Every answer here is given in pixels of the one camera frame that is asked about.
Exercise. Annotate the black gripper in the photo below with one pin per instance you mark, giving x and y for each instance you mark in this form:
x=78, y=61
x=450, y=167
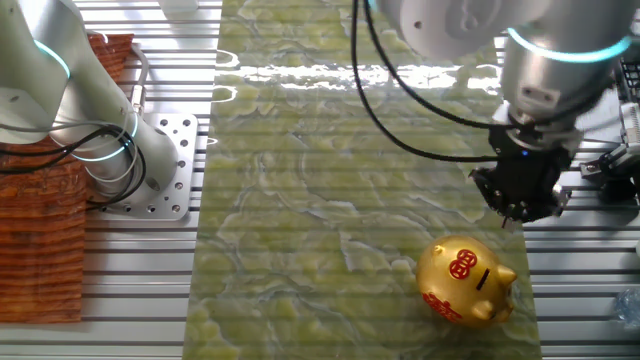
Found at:
x=530, y=170

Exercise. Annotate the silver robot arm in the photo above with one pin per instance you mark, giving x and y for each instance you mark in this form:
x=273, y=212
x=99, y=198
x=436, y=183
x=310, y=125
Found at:
x=75, y=100

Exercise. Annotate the golden piggy bank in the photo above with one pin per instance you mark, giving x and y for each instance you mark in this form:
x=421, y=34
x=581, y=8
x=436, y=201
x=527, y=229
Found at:
x=460, y=290

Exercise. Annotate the clear plastic water bottle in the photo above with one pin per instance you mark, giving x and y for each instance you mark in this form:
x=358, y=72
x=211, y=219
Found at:
x=630, y=307

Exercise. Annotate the black keyboard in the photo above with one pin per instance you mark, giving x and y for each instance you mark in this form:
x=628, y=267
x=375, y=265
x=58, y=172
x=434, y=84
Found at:
x=631, y=75

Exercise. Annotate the green marble pattern mat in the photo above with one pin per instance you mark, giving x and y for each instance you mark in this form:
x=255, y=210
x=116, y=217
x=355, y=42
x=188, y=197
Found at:
x=300, y=225

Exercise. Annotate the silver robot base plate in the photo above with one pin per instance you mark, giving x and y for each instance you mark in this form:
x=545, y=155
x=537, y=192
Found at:
x=175, y=200

